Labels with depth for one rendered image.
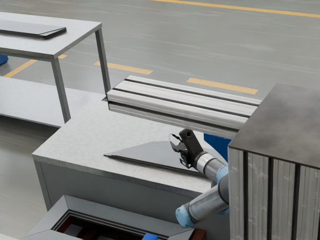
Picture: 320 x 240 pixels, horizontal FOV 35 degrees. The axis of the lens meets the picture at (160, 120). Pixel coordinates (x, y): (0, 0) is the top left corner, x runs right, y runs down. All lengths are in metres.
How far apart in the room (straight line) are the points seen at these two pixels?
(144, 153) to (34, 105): 2.58
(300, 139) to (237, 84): 4.52
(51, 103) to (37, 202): 1.18
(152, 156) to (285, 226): 1.63
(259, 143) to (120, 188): 1.71
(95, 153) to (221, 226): 0.75
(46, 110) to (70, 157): 2.23
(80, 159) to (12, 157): 2.17
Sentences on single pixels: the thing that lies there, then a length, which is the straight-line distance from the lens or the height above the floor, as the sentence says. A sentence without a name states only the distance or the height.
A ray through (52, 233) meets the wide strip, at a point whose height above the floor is 0.85.
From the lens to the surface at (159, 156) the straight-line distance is 2.52.
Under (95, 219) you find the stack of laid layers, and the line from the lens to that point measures 2.59.
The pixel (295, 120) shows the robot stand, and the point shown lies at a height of 2.03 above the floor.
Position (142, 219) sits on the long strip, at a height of 0.85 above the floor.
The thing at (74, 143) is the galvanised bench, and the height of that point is 1.05.
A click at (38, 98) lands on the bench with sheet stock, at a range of 5.12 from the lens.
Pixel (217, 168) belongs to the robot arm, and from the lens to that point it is 1.76.
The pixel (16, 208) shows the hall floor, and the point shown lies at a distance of 4.16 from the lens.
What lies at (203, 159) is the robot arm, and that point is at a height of 1.47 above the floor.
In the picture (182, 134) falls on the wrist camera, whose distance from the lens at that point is 1.83.
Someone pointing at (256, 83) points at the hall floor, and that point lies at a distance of 5.41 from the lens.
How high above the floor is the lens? 2.53
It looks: 31 degrees down
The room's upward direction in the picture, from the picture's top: 6 degrees counter-clockwise
